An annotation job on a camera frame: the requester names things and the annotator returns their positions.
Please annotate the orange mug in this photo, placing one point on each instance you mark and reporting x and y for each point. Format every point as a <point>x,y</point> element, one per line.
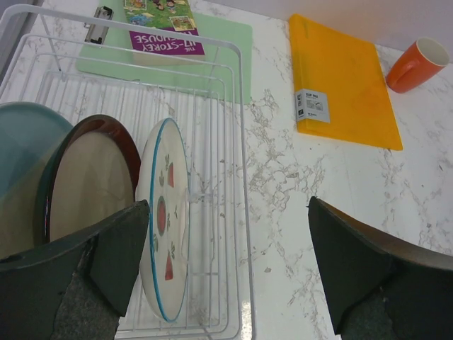
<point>419,63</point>

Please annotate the red rimmed beige plate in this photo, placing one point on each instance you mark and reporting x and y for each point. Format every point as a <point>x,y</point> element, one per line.
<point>92,174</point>

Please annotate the white watermelon pattern plate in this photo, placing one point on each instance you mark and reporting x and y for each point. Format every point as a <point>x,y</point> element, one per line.
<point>164,184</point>

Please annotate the green clipboard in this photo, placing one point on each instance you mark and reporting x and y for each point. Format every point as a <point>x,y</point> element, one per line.
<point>221,67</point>

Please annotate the white wire dish rack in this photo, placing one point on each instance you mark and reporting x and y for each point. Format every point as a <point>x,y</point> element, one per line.
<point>218,301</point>

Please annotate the orange clip file folder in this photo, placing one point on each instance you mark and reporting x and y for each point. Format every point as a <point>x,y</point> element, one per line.
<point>339,88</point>

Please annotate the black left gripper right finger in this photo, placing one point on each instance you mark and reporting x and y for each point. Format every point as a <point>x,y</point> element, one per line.
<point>378,286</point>

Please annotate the blue and cream plate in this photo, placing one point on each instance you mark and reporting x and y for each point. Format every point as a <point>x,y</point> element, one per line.
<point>30,133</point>

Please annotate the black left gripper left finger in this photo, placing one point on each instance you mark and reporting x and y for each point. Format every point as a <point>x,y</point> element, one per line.
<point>77,287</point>

